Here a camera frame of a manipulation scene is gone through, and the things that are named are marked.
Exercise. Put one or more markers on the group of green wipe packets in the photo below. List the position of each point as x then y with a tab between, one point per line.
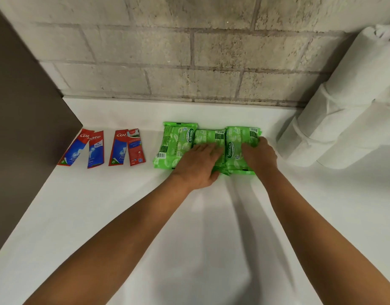
210	136
174	142
234	139

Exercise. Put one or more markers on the brown cabinet panel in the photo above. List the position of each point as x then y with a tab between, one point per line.
26	123

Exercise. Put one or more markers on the person's left hand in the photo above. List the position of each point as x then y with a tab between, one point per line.
195	168

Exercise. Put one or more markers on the person's right hand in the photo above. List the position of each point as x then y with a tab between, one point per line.
260	157

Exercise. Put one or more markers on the person's right forearm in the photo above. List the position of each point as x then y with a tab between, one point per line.
328	244

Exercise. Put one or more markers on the group of white toilet rolls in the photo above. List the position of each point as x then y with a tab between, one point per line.
356	69
328	114

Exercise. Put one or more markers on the person's left forearm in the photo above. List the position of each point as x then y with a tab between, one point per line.
112	244

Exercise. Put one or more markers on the white countertop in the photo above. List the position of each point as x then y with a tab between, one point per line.
87	203

